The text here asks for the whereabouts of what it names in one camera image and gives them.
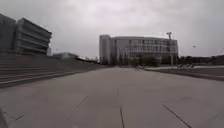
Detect grey paved plaza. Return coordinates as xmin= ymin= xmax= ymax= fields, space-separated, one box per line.
xmin=0 ymin=66 xmax=224 ymax=128

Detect dark low distant building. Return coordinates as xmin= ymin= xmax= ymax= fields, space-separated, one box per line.
xmin=178 ymin=54 xmax=224 ymax=66

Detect wide grey stone steps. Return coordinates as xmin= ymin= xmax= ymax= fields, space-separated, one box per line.
xmin=0 ymin=53 xmax=108 ymax=89

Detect low dark raised bed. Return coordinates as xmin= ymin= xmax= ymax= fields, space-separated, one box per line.
xmin=146 ymin=66 xmax=224 ymax=82

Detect tall pole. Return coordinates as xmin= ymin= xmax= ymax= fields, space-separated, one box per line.
xmin=166 ymin=31 xmax=174 ymax=66

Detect grey building with horizontal bands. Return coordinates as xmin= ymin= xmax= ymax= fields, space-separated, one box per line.
xmin=0 ymin=13 xmax=53 ymax=56

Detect large curved glass building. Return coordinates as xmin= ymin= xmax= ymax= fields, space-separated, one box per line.
xmin=98 ymin=34 xmax=180 ymax=67

